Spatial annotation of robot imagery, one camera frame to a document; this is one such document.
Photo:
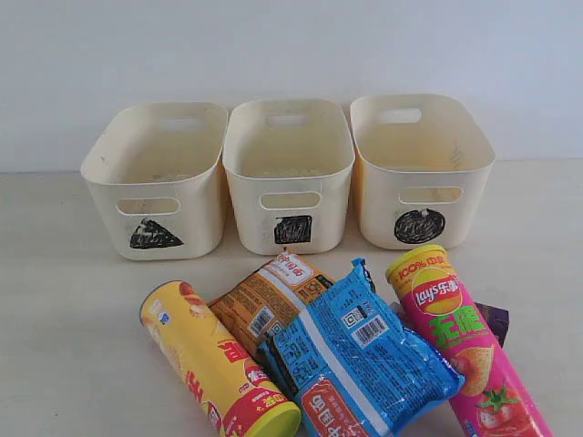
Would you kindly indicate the orange noodle packet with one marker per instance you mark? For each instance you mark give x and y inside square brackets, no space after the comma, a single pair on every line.
[269,299]

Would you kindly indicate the blue noodle packet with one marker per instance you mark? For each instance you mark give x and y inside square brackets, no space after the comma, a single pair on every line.
[352,367]

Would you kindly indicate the pink chips can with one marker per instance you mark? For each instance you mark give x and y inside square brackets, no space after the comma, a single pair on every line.
[493,401]

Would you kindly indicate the yellow chips can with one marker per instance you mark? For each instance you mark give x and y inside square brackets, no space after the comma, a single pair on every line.
[231,388]

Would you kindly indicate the purple juice carton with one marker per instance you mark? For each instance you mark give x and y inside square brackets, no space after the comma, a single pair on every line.
[497,320]

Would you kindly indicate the cream bin square mark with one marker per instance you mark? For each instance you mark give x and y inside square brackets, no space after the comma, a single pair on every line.
[289,164]

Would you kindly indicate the cream bin circle mark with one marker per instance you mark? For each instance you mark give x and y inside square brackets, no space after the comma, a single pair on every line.
[422,163]

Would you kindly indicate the cream bin triangle mark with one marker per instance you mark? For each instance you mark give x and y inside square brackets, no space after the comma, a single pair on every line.
[157,181]

